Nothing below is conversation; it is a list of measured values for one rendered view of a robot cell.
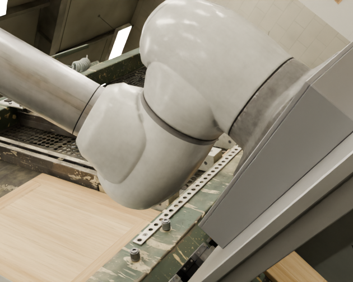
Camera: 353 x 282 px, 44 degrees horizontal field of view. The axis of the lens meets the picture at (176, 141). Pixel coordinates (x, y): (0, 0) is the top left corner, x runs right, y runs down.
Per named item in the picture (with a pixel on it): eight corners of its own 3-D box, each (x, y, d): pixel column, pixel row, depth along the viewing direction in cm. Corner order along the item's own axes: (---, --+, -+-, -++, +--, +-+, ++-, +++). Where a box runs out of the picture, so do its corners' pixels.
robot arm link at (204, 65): (277, 60, 56) (155, -33, 61) (204, 159, 65) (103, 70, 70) (306, 51, 69) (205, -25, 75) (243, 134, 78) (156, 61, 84)
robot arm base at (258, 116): (361, 41, 64) (331, 19, 66) (282, 120, 53) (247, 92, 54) (306, 111, 79) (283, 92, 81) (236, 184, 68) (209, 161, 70)
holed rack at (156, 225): (141, 246, 114) (140, 244, 114) (132, 242, 116) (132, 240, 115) (324, 71, 236) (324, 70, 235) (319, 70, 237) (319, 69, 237)
